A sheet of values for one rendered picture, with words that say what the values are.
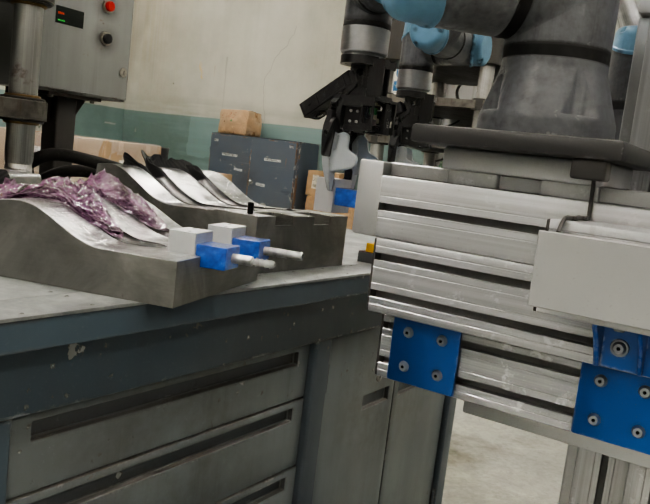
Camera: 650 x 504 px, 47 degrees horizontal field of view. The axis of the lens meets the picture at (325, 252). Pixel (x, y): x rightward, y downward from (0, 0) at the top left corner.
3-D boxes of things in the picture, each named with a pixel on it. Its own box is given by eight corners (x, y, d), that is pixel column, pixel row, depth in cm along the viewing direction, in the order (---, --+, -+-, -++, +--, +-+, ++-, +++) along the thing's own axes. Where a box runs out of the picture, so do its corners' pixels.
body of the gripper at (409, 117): (425, 149, 158) (432, 92, 157) (385, 145, 161) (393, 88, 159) (431, 151, 165) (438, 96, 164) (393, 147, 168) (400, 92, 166)
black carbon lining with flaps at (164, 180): (300, 222, 133) (306, 169, 132) (242, 223, 120) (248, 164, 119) (162, 197, 152) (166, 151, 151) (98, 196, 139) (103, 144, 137)
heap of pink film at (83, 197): (178, 231, 109) (183, 177, 108) (110, 240, 92) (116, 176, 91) (28, 207, 116) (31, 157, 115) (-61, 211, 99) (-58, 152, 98)
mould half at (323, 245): (342, 265, 136) (351, 191, 134) (251, 274, 114) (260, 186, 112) (149, 224, 163) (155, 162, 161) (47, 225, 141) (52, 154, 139)
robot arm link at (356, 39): (333, 24, 115) (360, 35, 122) (330, 54, 116) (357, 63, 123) (375, 24, 111) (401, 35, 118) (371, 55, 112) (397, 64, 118)
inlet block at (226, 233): (306, 274, 103) (310, 235, 102) (294, 278, 98) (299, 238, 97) (219, 260, 106) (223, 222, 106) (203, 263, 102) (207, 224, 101)
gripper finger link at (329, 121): (324, 153, 114) (338, 98, 115) (316, 152, 115) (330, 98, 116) (339, 162, 118) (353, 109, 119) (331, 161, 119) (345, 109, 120)
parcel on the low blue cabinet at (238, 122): (262, 137, 872) (264, 113, 869) (245, 135, 843) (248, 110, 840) (233, 134, 892) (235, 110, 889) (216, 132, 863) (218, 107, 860)
